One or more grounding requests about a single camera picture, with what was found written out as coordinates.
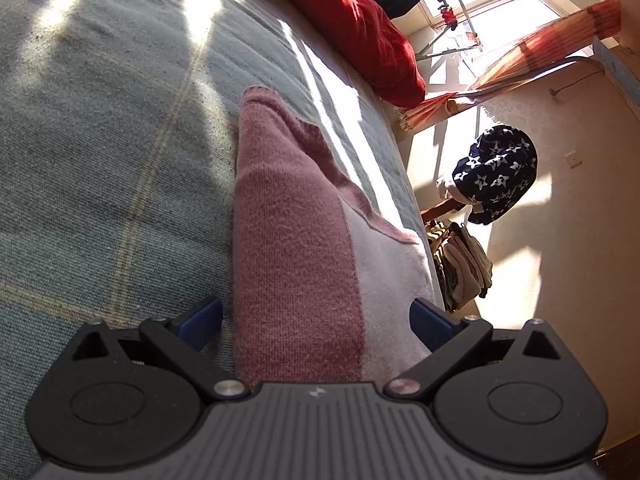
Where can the green plaid bed blanket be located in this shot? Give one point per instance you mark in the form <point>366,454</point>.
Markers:
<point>100,160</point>

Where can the metal drying rack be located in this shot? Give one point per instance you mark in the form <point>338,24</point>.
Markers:
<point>465,5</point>

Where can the orange curtain with fringe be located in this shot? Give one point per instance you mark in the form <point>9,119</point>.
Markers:
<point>540,45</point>

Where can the red hanging cloth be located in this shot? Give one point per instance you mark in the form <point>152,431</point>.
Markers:
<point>447,12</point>

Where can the white wall socket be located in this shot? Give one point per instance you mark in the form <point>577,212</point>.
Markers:
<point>574,159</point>

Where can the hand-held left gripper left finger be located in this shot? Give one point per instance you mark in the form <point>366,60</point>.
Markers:
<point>200,322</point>

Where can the red duvet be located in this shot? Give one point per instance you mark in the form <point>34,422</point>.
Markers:
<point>360,25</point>

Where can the wooden chair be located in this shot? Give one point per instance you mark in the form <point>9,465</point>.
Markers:
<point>440,210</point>

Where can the stack of folded clothes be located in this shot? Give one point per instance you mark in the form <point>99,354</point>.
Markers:
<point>465,265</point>

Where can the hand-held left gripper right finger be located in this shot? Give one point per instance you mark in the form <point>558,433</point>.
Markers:
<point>432,322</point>

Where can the navy star print garment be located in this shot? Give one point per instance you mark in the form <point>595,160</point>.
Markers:
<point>495,170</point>

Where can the pink and white knit sweater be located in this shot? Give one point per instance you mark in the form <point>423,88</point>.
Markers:
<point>290,260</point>

